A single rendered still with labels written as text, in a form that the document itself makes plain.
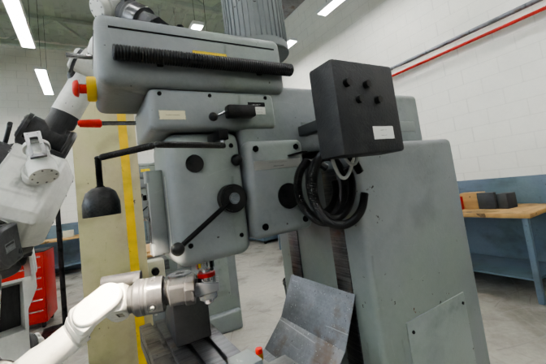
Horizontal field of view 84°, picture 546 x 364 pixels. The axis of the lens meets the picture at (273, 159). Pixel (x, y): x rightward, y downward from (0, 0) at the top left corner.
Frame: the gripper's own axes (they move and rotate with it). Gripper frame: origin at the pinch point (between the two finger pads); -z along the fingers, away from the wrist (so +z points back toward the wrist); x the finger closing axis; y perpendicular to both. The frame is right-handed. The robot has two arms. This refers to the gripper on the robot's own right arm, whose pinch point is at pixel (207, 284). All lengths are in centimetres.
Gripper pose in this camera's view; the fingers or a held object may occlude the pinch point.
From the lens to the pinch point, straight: 89.6
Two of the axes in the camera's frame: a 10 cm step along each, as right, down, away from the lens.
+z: -9.7, 1.0, -2.2
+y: 1.2, 9.9, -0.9
